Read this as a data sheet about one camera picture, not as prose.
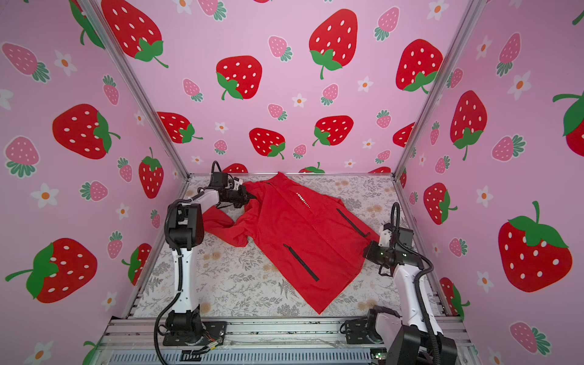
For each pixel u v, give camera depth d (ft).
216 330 2.46
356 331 2.41
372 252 2.44
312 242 3.04
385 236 2.52
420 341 1.28
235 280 2.82
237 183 3.40
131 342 2.40
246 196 3.32
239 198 3.28
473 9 2.26
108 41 2.41
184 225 2.13
